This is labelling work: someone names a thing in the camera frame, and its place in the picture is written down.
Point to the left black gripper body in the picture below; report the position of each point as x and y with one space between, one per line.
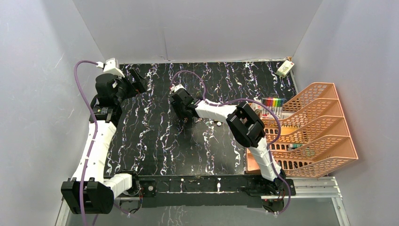
131 83

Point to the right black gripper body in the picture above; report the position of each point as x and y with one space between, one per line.
179 109

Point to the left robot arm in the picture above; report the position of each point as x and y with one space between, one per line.
87 191

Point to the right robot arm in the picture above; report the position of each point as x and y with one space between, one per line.
247 128

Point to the white red eraser box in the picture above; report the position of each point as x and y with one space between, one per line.
258 109

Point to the colored marker pack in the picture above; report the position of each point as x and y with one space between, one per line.
275 104

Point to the orange desk organizer tray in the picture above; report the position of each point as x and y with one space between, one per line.
258 160

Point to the white box in corner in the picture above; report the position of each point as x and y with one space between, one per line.
285 68

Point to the orange mesh file rack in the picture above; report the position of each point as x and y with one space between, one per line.
315 139

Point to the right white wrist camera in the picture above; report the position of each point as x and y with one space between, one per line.
175 88

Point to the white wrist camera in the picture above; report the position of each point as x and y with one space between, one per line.
175 88
111 66

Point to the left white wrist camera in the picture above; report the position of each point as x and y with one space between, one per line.
111 66

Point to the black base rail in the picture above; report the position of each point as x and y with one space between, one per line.
216 190

